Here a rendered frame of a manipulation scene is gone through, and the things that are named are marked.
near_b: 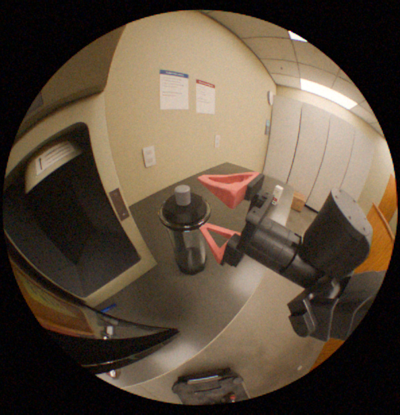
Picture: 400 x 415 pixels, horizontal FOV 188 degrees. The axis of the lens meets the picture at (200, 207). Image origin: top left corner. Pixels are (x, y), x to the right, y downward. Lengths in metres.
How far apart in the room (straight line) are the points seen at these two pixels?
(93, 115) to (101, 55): 0.10
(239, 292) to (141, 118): 0.83
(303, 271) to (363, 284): 0.08
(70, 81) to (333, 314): 0.36
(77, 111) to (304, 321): 0.37
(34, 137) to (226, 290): 0.54
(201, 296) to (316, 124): 2.92
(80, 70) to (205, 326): 0.53
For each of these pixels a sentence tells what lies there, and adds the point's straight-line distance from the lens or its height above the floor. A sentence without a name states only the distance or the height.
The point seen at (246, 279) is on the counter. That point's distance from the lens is 0.43.
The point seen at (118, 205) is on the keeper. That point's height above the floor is 1.20.
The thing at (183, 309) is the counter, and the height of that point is 0.94.
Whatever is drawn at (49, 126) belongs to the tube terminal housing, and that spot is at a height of 1.39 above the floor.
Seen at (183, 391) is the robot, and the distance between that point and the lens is 1.35.
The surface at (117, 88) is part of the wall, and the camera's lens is 0.72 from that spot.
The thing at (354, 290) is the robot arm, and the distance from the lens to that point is 0.16.
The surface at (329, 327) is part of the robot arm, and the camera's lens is 0.17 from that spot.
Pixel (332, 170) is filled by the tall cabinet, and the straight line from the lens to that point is 2.97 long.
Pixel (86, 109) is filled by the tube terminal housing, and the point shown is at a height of 1.39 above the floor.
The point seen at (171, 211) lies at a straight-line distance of 0.22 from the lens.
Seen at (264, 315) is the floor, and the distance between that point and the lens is 1.48.
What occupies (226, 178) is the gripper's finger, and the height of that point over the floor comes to 1.25.
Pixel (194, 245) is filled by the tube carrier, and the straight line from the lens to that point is 0.27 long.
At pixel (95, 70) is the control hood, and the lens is 0.21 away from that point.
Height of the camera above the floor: 1.32
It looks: 39 degrees down
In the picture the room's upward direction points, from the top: straight up
